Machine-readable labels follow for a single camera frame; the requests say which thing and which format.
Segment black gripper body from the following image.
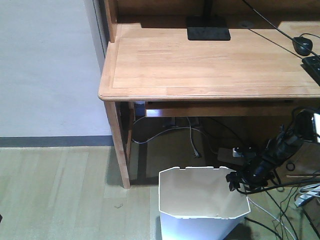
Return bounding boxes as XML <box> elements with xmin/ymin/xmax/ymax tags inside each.
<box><xmin>225</xmin><ymin>159</ymin><xmax>275</xmax><ymax>192</ymax></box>

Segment white plastic trash bin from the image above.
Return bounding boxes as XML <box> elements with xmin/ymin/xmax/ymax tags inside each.
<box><xmin>158</xmin><ymin>166</ymin><xmax>251</xmax><ymax>240</ymax></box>

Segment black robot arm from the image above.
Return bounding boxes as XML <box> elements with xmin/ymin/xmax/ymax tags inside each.
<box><xmin>226</xmin><ymin>107</ymin><xmax>320</xmax><ymax>192</ymax></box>

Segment white power strip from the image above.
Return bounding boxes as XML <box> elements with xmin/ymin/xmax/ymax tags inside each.
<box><xmin>217</xmin><ymin>147</ymin><xmax>245</xmax><ymax>166</ymax></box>

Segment black keyboard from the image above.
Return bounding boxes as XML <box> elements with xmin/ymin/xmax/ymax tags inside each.
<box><xmin>302</xmin><ymin>56</ymin><xmax>320</xmax><ymax>85</ymax></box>

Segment black computer mouse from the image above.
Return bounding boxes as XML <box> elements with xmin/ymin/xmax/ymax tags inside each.
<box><xmin>292</xmin><ymin>36</ymin><xmax>313</xmax><ymax>57</ymax></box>

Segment black monitor stand base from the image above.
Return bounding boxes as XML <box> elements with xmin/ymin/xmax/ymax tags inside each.
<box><xmin>186</xmin><ymin>0</ymin><xmax>231</xmax><ymax>41</ymax></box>

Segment wooden desk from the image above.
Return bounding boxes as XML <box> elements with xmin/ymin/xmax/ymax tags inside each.
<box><xmin>98</xmin><ymin>0</ymin><xmax>320</xmax><ymax>189</ymax></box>

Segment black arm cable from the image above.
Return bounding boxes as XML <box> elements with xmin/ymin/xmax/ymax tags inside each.
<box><xmin>236</xmin><ymin>181</ymin><xmax>320</xmax><ymax>196</ymax></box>

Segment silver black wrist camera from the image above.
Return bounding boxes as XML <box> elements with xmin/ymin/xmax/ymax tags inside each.
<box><xmin>232</xmin><ymin>147</ymin><xmax>257</xmax><ymax>159</ymax></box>

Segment white cables bundle right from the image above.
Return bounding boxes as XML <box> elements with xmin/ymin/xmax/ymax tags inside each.
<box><xmin>293</xmin><ymin>183</ymin><xmax>320</xmax><ymax>208</ymax></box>

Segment grey cable under desk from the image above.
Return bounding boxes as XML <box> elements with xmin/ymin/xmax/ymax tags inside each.
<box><xmin>131</xmin><ymin>116</ymin><xmax>218</xmax><ymax>159</ymax></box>

